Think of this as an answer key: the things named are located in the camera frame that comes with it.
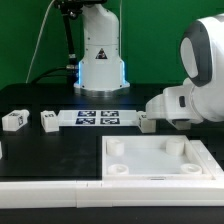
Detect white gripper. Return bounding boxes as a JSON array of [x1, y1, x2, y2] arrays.
[[146, 84, 203, 123]]

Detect white square tabletop part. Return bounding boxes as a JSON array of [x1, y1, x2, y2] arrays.
[[102, 135, 213, 181]]

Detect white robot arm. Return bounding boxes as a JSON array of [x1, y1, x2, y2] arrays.
[[74, 3, 224, 123]]

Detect white L-shaped fence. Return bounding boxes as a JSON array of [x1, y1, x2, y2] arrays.
[[0, 139, 224, 208]]

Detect white part left edge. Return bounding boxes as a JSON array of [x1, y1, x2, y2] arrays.
[[0, 141, 3, 160]]

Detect white marker base plate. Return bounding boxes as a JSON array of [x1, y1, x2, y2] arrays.
[[58, 110, 137, 126]]

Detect black cables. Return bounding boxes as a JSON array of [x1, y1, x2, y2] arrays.
[[29, 65, 80, 84]]

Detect black camera stand pole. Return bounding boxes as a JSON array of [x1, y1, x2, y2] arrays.
[[54, 0, 107, 84]]

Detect white cable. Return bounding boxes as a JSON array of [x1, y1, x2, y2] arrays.
[[25, 0, 56, 84]]

